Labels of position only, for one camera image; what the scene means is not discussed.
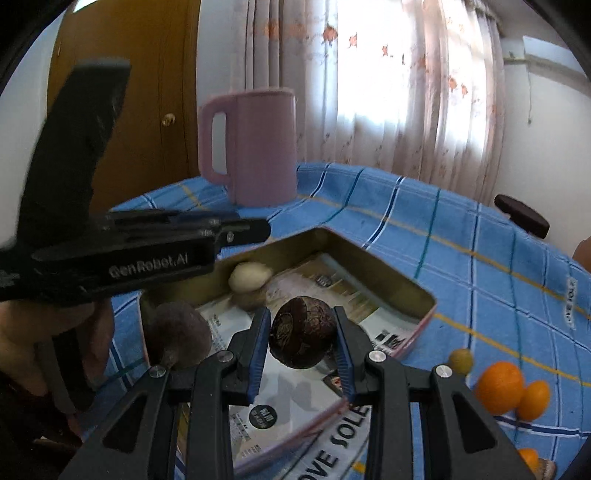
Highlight purple round fruit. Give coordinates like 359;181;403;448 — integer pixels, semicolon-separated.
144;302;212;370

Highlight orange fruit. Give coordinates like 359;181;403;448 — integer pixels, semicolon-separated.
516;380;551;422
474;361;525;416
518;448;540;475

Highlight dark brown wrinkled fruit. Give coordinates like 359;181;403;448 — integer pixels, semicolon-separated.
269;296;338;370

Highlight small green-brown fruit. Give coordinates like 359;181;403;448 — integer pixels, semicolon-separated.
447;348;474;376

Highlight pink plastic pitcher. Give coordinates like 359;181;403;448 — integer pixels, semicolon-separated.
197;88;297;208

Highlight small dark fruit piece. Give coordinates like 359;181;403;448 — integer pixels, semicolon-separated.
535;458;557;480

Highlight wooden door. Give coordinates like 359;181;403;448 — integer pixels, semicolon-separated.
47;0;200;213

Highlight brass door knob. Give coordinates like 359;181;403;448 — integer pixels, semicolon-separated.
161;113;176;127

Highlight pink metal tin box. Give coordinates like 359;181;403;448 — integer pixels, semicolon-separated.
138;228;437;475

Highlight blue plaid tablecloth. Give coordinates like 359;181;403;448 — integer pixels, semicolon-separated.
82;164;590;479

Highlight orange wooden chair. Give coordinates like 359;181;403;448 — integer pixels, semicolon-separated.
572;237;591;272

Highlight dark round stool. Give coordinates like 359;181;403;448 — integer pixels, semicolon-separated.
494;194;550;239

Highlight sheer floral curtain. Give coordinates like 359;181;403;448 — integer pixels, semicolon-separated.
230;0;505;204

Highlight white air conditioner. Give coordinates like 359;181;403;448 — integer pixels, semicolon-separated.
523;36;587;78

